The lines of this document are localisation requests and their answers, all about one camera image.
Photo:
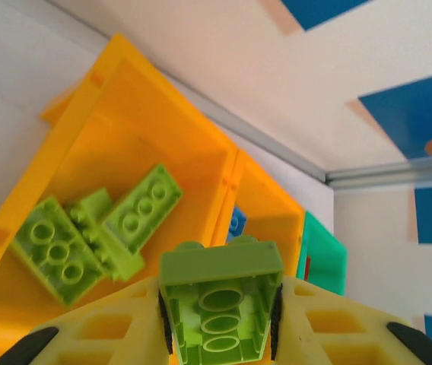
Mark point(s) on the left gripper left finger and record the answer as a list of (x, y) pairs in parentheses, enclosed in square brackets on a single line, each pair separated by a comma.
[(117, 327)]

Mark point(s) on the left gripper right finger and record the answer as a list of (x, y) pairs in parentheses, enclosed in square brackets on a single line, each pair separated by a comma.
[(334, 327)]

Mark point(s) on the lime green lego brick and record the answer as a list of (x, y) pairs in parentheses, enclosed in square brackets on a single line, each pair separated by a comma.
[(56, 251), (220, 266), (143, 213), (96, 224)]

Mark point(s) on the blue lego brick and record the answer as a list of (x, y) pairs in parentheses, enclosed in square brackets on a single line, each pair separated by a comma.
[(239, 224)]

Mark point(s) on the green plastic bin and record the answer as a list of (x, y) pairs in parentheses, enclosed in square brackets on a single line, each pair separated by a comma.
[(326, 258)]

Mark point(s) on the yellow plastic bin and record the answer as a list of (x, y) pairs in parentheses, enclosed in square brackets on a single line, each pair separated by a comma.
[(143, 125), (265, 201)]

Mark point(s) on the aluminium frame post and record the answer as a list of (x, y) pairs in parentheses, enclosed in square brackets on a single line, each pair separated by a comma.
[(391, 171)]

